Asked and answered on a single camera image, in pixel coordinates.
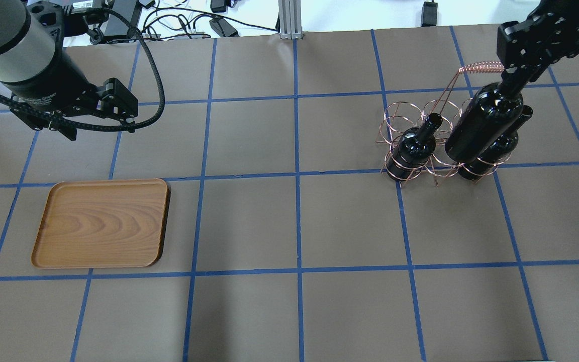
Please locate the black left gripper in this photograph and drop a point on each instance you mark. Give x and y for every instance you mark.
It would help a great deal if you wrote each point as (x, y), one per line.
(52, 81)

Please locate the wooden tray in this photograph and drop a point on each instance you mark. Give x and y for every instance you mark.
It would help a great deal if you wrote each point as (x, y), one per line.
(113, 223)

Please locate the aluminium frame post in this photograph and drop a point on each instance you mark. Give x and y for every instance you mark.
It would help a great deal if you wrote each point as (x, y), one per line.
(290, 20)

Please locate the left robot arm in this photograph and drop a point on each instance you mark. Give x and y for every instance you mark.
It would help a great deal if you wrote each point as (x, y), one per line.
(31, 36)

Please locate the copper wire bottle basket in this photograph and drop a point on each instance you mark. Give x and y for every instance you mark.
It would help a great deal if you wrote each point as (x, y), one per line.
(400, 116)

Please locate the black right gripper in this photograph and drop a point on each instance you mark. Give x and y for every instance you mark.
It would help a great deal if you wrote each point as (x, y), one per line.
(535, 39)

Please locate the dark wine bottle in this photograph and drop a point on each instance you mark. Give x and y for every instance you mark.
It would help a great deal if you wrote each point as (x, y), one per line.
(490, 112)
(498, 151)
(411, 151)

